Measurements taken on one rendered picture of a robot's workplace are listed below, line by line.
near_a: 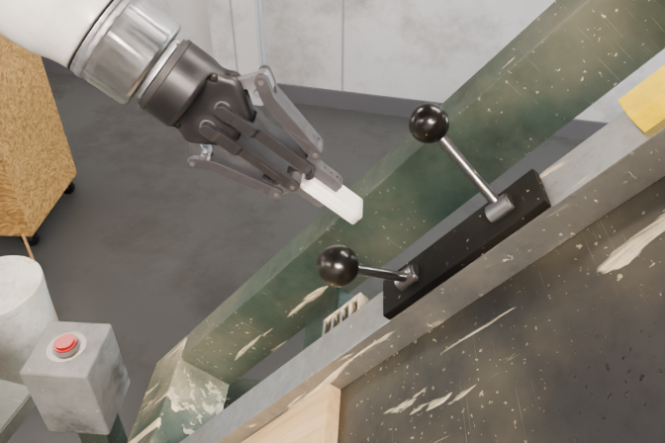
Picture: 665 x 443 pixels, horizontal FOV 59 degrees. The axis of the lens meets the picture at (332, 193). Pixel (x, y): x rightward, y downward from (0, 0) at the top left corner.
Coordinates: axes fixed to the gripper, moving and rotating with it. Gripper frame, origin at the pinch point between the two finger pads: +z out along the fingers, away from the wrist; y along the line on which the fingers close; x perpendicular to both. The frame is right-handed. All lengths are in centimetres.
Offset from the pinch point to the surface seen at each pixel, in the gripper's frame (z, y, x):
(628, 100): 9.8, -25.6, 4.0
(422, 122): 0.5, -12.1, 0.7
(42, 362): -8, 71, -13
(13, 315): -14, 152, -73
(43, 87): -57, 155, -183
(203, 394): 17, 57, -13
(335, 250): 0.2, -1.3, 9.5
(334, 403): 14.8, 16.3, 9.3
